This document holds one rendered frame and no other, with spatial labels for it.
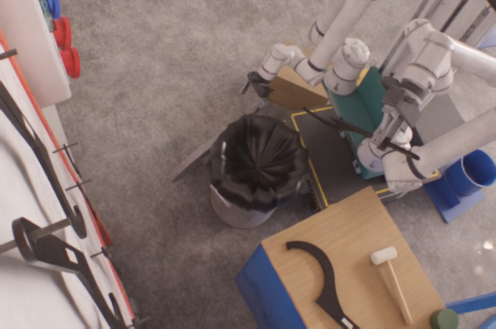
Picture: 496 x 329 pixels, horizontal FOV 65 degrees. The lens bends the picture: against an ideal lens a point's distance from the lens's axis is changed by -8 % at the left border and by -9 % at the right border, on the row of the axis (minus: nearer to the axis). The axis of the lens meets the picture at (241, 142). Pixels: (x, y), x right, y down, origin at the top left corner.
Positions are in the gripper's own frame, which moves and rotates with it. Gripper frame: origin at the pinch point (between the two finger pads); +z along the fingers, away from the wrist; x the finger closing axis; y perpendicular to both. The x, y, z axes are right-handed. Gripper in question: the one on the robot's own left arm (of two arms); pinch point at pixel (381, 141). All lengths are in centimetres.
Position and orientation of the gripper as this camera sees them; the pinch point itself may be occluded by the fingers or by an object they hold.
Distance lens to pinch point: 114.2
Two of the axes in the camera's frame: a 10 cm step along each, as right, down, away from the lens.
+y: 5.6, 3.6, -7.4
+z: -5.5, 8.4, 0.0
